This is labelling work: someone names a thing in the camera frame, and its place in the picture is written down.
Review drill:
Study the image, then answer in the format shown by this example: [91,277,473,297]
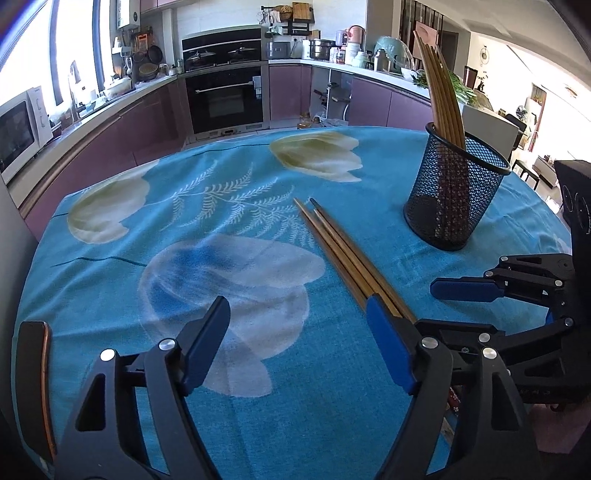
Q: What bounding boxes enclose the purple kitchen base cabinets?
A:
[18,76,190,241]
[269,62,432,134]

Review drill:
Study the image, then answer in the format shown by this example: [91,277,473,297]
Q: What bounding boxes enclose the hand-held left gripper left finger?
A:
[54,295,232,480]

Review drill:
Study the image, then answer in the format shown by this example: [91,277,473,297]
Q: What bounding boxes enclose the black wall rack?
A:
[261,4,315,38]

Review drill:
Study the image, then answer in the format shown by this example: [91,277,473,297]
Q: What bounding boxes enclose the pink electric kettle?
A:
[346,25,368,54]

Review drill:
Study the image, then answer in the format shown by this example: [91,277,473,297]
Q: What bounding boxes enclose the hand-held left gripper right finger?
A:
[366,294,543,480]

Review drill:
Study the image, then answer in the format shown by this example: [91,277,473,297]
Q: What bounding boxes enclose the pink wall painting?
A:
[414,19,438,47]

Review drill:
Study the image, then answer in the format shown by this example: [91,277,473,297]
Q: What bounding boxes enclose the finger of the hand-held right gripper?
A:
[413,305,575,376]
[429,253,575,308]

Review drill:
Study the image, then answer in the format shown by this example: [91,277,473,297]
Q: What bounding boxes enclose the bundle of wooden chopsticks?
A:
[308,198,462,416]

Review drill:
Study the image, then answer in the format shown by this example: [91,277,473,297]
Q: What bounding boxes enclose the black stool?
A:
[513,159,544,191]

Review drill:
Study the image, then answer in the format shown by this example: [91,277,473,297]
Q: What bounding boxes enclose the blue floral tablecloth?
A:
[11,127,573,480]

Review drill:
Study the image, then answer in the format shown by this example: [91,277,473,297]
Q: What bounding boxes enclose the chrome sink faucet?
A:
[68,60,86,121]

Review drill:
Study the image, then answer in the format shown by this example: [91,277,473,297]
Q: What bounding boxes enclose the purple wall cabinet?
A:
[140,0,185,14]

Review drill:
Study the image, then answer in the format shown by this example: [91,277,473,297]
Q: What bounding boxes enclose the black mesh utensil holder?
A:
[403,121,512,252]

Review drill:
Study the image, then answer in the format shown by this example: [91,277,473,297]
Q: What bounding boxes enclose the pale green kitchen appliance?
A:
[373,36,414,75]

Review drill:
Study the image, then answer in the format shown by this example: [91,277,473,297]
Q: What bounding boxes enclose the bunch of green vegetables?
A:
[412,69,476,104]

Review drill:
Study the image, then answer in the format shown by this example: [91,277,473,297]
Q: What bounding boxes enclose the large kitchen window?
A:
[0,0,118,123]

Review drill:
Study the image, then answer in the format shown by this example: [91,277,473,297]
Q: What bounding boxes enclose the black smartphone orange case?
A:
[15,320,57,462]

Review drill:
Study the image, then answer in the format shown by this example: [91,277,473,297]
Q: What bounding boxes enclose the stainless steel stock pot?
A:
[309,38,336,61]

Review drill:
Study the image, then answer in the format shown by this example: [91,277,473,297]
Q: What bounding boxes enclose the white microwave oven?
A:
[0,87,54,185]

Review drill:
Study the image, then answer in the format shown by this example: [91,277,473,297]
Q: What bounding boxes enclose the black integrated stove with oven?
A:
[181,27,269,137]

